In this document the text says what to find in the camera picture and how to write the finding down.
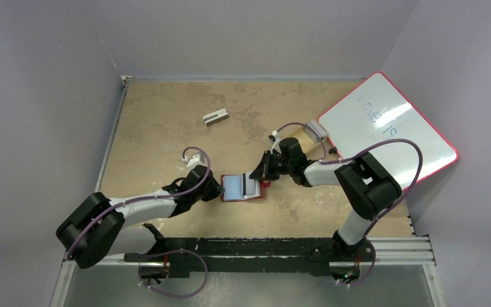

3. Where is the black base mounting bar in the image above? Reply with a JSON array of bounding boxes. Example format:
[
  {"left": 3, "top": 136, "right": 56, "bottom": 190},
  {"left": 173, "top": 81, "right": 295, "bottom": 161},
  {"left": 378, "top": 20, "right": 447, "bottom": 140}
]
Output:
[{"left": 124, "top": 224, "right": 377, "bottom": 284}]

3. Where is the stack of white cards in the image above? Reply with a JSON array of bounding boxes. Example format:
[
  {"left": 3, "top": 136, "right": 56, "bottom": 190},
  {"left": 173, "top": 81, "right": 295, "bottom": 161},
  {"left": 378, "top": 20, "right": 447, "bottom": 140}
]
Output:
[{"left": 303, "top": 120, "right": 328, "bottom": 144}]

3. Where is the red card holder wallet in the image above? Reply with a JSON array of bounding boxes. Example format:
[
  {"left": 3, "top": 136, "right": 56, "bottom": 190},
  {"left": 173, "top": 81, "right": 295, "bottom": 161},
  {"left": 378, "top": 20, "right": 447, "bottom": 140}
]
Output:
[{"left": 221, "top": 171, "right": 270, "bottom": 202}]

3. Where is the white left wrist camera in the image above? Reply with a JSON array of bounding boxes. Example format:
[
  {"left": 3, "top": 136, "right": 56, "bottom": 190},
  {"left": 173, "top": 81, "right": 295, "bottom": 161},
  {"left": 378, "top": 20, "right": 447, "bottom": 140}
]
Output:
[{"left": 182, "top": 152, "right": 207, "bottom": 171}]

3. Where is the pink-framed whiteboard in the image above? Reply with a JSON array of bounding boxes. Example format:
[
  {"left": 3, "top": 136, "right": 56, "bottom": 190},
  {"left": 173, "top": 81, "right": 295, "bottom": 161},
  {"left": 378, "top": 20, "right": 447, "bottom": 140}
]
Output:
[{"left": 318, "top": 72, "right": 460, "bottom": 190}]

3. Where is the beige oval tray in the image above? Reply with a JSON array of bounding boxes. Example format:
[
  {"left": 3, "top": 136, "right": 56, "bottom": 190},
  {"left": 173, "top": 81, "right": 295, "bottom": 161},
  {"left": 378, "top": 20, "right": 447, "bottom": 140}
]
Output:
[{"left": 276, "top": 122, "right": 329, "bottom": 160}]

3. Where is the white grey card reader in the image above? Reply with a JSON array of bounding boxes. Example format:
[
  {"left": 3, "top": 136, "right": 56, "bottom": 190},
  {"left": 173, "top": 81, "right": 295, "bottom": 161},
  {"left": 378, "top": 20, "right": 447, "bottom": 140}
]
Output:
[{"left": 203, "top": 108, "right": 229, "bottom": 127}]

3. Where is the aluminium table frame rail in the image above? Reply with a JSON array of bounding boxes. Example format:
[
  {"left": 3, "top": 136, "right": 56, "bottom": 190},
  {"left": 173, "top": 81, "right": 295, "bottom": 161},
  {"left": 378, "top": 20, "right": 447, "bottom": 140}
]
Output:
[{"left": 58, "top": 80, "right": 435, "bottom": 306}]

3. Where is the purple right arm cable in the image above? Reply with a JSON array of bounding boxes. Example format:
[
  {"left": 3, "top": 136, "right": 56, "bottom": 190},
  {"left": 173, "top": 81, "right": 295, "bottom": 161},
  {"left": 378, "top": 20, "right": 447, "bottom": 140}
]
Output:
[{"left": 270, "top": 123, "right": 423, "bottom": 289}]

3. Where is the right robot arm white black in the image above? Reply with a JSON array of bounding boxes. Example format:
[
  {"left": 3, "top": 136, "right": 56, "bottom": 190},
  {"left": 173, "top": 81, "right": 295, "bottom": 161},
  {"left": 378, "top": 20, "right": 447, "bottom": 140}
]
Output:
[{"left": 249, "top": 138, "right": 402, "bottom": 260}]

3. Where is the white credit card black stripe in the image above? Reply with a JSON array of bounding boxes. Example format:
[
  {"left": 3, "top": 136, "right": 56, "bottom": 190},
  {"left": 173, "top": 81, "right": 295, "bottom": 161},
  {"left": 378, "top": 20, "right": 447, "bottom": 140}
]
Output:
[{"left": 242, "top": 171, "right": 262, "bottom": 199}]

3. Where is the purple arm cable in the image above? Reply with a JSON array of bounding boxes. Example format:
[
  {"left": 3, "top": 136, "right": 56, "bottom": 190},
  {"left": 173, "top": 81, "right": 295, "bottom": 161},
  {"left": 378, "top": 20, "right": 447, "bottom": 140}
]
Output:
[
  {"left": 65, "top": 146, "right": 212, "bottom": 299},
  {"left": 270, "top": 123, "right": 423, "bottom": 289}
]

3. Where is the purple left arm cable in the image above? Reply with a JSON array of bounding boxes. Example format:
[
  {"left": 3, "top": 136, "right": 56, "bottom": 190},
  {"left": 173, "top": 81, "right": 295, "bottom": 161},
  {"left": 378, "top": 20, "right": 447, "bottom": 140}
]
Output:
[{"left": 65, "top": 146, "right": 212, "bottom": 299}]

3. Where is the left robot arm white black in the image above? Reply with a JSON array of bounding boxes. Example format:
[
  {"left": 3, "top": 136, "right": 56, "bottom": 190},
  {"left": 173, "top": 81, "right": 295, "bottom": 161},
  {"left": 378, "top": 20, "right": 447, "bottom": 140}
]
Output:
[{"left": 56, "top": 166, "right": 224, "bottom": 269}]

